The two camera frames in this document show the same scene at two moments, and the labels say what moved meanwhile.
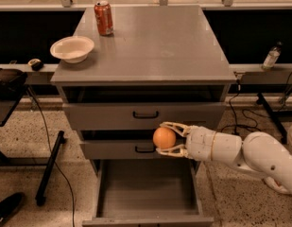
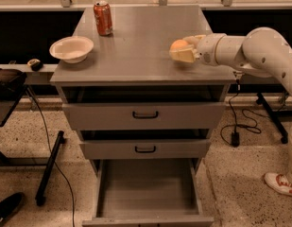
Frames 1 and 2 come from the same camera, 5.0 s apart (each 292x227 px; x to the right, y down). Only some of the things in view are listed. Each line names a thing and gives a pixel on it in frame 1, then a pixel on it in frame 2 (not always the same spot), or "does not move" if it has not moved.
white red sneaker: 275,184 does not move
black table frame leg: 49,162 does not move
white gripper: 199,143 to 207,49
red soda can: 104,17 does not move
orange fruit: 164,138 to 178,43
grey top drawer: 144,115 does not move
